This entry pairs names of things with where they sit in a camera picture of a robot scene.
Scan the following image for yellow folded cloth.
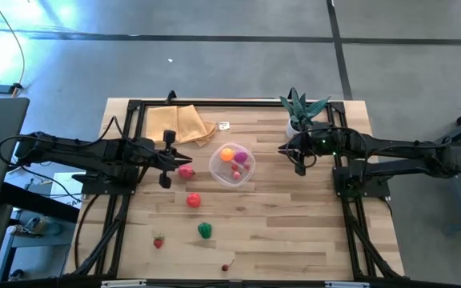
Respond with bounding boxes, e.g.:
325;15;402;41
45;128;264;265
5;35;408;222
145;104;218;148

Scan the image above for grey shelf cart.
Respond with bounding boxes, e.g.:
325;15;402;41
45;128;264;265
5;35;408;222
0;207;78;283

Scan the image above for white metal bracket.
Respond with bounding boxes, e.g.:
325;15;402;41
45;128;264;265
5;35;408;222
101;279;147;288
325;281;371;288

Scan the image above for red apple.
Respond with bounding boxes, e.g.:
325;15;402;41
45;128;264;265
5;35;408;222
178;164;197;180

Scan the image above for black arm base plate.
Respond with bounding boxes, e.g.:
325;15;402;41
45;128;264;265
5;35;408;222
331;163;392;199
71;170;140;197

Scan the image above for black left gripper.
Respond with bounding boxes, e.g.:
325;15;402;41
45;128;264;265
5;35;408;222
146;130;194;189

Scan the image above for yellow floor cable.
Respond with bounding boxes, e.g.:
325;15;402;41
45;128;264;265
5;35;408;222
0;0;26;97

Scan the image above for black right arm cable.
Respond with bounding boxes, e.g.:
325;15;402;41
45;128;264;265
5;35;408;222
284;126;371;170

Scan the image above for black aluminium table frame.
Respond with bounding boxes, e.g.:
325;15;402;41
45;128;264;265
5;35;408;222
64;98;406;288

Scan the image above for green toy bell pepper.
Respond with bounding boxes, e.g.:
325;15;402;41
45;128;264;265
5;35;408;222
197;222;213;240

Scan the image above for green plant in white pot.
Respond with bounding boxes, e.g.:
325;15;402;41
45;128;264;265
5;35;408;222
279;86;332;141

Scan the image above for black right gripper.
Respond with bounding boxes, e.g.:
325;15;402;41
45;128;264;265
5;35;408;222
277;126;338;177

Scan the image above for clear plastic tupperware container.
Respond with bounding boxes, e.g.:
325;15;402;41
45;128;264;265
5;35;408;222
208;142;257;189

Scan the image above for white paper box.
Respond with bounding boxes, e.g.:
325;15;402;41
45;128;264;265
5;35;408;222
49;171;86;209

